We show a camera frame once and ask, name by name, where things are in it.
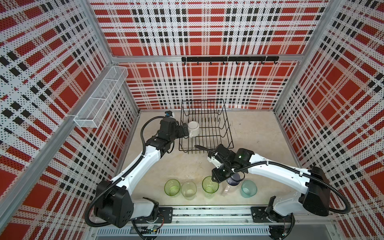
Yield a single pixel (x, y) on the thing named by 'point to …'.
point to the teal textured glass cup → (248, 189)
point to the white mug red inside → (194, 129)
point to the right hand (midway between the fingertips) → (216, 180)
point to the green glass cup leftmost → (172, 187)
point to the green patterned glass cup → (210, 187)
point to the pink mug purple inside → (233, 184)
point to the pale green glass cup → (188, 189)
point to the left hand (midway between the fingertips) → (180, 128)
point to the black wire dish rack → (208, 126)
